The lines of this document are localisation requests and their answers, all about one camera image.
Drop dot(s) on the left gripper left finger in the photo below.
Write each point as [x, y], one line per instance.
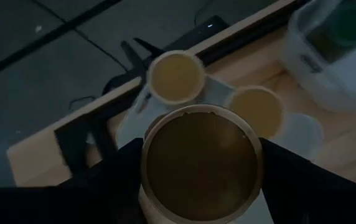
[72, 205]

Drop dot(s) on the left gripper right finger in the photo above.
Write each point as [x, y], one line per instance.
[315, 196]

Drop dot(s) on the green-lid herb jar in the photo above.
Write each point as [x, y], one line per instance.
[343, 34]

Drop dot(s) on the black pointed clamp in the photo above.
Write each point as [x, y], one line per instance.
[134, 59]

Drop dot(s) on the black floor strip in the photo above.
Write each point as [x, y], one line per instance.
[41, 40]

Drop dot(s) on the black floor box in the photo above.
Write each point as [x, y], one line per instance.
[196, 34]

